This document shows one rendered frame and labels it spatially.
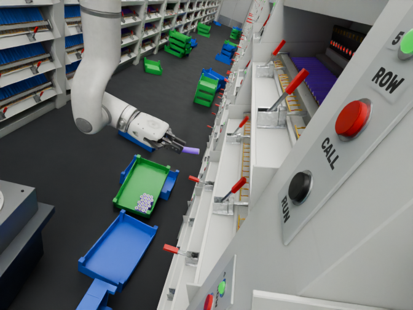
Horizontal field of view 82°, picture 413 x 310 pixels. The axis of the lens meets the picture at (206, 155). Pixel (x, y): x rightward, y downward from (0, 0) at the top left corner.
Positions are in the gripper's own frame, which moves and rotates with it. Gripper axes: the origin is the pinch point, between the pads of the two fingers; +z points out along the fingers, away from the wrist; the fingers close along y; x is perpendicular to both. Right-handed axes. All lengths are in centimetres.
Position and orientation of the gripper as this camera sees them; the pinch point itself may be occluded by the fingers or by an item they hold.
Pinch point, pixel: (177, 145)
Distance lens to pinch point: 76.2
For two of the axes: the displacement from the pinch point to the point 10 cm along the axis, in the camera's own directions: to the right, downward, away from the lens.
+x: -4.5, 7.0, 5.5
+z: 8.8, 4.7, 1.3
